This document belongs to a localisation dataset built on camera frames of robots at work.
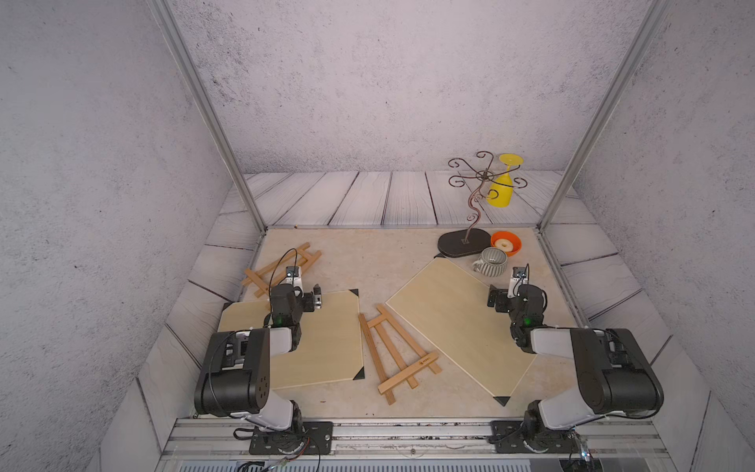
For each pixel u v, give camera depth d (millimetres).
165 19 702
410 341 889
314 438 718
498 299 859
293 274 807
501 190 1025
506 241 1113
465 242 1138
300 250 1111
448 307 971
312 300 857
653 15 702
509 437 711
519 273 816
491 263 1065
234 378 451
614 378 454
